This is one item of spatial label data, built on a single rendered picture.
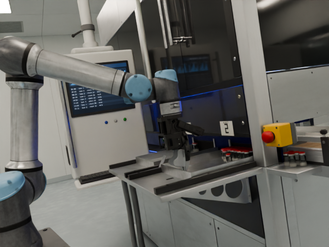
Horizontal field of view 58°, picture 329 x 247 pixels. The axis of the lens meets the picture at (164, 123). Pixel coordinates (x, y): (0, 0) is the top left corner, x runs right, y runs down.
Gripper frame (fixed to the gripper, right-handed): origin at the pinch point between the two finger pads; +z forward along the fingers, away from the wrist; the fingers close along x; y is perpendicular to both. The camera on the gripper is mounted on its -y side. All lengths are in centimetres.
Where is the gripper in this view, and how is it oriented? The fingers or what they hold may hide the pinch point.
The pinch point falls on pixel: (186, 169)
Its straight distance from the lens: 106.2
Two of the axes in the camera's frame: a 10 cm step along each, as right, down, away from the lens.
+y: -9.0, 1.6, -4.0
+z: 1.6, 9.9, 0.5
